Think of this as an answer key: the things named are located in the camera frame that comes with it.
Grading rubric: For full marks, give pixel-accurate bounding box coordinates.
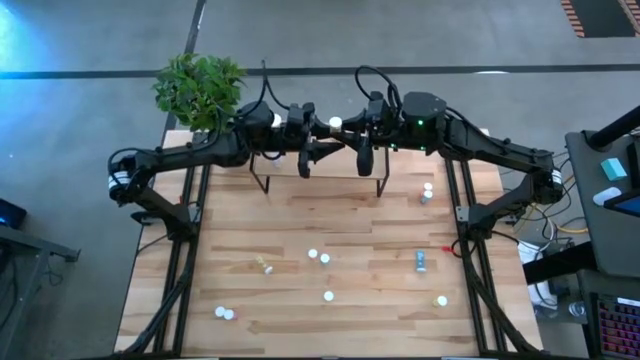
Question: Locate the black aluminium table frame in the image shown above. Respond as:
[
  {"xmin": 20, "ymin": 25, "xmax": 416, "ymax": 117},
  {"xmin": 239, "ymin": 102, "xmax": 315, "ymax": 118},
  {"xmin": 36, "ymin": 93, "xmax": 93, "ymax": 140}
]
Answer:
[{"xmin": 113, "ymin": 127, "xmax": 549, "ymax": 359}]

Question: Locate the white power strip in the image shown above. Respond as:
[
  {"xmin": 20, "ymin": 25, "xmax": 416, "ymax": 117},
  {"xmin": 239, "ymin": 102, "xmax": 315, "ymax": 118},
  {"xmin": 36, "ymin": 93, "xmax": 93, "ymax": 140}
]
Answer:
[{"xmin": 517, "ymin": 238, "xmax": 544, "ymax": 265}]

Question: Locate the black cylindrical post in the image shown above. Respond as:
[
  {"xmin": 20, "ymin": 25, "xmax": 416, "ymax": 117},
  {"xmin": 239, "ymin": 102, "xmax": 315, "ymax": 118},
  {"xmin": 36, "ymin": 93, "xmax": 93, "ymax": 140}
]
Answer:
[{"xmin": 584, "ymin": 104, "xmax": 640, "ymax": 151}]

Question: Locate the grey side desk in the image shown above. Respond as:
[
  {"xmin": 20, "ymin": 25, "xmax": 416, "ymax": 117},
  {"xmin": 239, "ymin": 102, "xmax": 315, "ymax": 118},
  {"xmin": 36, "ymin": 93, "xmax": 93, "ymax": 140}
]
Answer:
[{"xmin": 564, "ymin": 128, "xmax": 640, "ymax": 281}]

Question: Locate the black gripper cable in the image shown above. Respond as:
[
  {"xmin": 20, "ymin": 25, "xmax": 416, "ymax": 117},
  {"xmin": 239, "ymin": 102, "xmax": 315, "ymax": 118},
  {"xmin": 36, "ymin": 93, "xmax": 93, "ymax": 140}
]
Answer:
[
  {"xmin": 353, "ymin": 64, "xmax": 404, "ymax": 114},
  {"xmin": 232, "ymin": 58, "xmax": 294, "ymax": 121}
]

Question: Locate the backlit mechanical keyboard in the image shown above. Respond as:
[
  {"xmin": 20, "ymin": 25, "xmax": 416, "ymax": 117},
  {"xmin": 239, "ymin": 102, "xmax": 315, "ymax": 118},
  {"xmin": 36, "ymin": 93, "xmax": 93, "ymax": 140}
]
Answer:
[{"xmin": 592, "ymin": 294, "xmax": 640, "ymax": 360}]

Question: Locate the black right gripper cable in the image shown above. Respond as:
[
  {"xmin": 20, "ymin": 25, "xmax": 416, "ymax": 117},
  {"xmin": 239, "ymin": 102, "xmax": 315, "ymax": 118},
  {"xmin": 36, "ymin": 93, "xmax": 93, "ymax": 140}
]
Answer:
[{"xmin": 353, "ymin": 64, "xmax": 404, "ymax": 114}]

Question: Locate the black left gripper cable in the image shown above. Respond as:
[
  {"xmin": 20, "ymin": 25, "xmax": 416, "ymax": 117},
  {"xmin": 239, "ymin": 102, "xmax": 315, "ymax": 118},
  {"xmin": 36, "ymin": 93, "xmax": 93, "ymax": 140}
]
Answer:
[{"xmin": 232, "ymin": 58, "xmax": 294, "ymax": 121}]

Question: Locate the yellow floor cable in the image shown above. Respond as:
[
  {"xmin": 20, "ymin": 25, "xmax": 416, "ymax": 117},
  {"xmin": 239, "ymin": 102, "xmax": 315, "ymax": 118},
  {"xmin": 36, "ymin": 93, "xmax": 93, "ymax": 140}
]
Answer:
[{"xmin": 513, "ymin": 172, "xmax": 591, "ymax": 236}]

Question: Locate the wooden shelf black metal frame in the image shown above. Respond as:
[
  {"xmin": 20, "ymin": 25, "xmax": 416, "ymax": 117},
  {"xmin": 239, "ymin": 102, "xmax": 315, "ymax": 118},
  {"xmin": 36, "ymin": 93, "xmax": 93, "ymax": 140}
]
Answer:
[{"xmin": 248, "ymin": 114, "xmax": 397, "ymax": 199}]

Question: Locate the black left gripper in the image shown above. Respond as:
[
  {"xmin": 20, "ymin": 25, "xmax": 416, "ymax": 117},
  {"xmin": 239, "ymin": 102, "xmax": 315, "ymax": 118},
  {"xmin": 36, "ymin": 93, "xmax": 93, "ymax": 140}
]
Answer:
[{"xmin": 281, "ymin": 101, "xmax": 347, "ymax": 180}]

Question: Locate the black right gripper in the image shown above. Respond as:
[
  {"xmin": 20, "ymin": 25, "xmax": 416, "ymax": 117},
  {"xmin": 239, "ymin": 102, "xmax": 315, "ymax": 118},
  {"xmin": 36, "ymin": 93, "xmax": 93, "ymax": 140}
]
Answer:
[{"xmin": 341, "ymin": 91, "xmax": 402, "ymax": 178}]

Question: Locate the dark tablet blue screen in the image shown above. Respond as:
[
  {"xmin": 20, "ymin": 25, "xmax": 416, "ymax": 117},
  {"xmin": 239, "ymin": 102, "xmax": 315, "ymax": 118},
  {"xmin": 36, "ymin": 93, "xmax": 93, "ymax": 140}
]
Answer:
[{"xmin": 603, "ymin": 192, "xmax": 640, "ymax": 219}]

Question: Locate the green potted plant black pot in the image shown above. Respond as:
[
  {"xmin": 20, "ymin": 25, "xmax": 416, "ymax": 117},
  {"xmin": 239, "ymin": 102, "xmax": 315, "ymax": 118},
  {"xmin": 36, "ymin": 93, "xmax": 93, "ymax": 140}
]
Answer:
[{"xmin": 151, "ymin": 52, "xmax": 249, "ymax": 136}]

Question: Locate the black desk leg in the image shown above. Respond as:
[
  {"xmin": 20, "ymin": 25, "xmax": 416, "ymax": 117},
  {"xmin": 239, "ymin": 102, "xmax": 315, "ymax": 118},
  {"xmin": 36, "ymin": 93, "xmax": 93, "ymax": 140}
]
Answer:
[{"xmin": 522, "ymin": 243, "xmax": 599, "ymax": 285}]

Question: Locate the black floor mat orange edge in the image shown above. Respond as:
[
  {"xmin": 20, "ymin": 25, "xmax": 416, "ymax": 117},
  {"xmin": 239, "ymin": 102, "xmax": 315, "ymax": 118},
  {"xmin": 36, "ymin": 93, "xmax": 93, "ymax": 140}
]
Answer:
[{"xmin": 559, "ymin": 0, "xmax": 640, "ymax": 40}]

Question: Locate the black device blue light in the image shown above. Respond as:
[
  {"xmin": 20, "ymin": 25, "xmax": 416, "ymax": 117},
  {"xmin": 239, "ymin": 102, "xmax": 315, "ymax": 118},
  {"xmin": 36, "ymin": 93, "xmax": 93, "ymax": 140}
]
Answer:
[{"xmin": 0, "ymin": 198, "xmax": 29, "ymax": 230}]

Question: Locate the small teal box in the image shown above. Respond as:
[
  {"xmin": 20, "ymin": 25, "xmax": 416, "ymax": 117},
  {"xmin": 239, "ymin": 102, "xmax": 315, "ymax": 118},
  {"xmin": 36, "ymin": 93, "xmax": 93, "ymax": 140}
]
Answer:
[{"xmin": 600, "ymin": 157, "xmax": 629, "ymax": 182}]

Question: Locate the white oval device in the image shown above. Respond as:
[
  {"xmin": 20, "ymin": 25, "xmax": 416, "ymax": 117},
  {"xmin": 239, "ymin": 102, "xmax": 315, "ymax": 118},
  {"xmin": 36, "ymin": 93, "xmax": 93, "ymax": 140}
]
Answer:
[{"xmin": 592, "ymin": 186, "xmax": 623, "ymax": 207}]

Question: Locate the grey metal stand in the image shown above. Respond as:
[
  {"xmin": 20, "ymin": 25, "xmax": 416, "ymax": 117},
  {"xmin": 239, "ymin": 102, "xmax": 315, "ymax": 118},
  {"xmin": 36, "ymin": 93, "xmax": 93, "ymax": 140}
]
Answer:
[{"xmin": 0, "ymin": 224, "xmax": 81, "ymax": 360}]

